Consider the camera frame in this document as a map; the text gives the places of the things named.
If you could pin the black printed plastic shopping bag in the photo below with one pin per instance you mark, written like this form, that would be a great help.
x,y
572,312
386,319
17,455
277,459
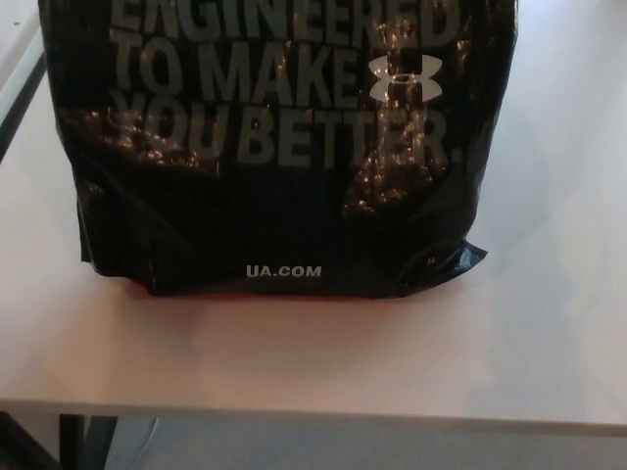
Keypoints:
x,y
274,147

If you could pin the white neighbouring desk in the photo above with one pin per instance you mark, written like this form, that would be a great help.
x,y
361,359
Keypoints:
x,y
17,63

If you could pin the black table leg frame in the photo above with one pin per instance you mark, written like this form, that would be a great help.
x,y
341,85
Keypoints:
x,y
78,440

